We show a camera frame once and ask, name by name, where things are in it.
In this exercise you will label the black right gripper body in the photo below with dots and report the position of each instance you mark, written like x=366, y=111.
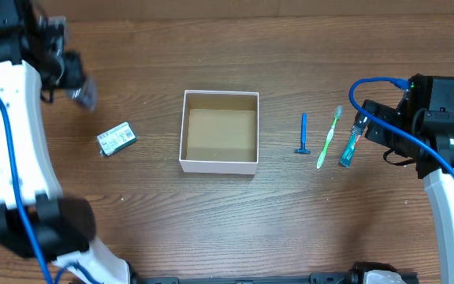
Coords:
x=389, y=140

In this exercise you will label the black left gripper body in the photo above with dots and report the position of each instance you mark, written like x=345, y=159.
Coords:
x=61, y=73

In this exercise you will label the green white soap box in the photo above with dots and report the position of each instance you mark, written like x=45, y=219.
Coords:
x=116, y=139

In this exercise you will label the green toothbrush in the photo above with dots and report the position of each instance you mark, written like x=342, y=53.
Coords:
x=336, y=118

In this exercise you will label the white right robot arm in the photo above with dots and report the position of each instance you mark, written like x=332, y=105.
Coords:
x=424, y=133

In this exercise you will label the blue disposable razor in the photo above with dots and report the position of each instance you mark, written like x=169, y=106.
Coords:
x=303, y=137

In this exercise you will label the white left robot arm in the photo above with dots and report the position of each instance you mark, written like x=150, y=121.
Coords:
x=37, y=220

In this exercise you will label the white cardboard box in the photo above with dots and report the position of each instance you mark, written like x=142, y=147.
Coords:
x=220, y=132

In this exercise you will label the teal toothpaste tube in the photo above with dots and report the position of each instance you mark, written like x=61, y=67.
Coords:
x=349, y=151

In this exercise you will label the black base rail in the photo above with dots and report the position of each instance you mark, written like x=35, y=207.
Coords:
x=313, y=278

